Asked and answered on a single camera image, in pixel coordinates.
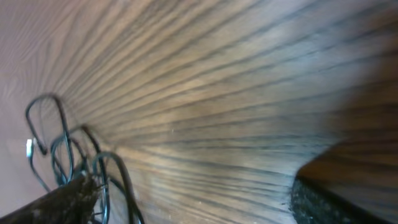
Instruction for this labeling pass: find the black multi-head cable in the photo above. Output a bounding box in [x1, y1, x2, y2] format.
[25, 94, 146, 224]

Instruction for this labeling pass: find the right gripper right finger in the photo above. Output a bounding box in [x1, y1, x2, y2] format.
[290, 177, 389, 224]

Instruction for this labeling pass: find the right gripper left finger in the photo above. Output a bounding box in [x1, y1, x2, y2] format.
[1, 175, 100, 224]

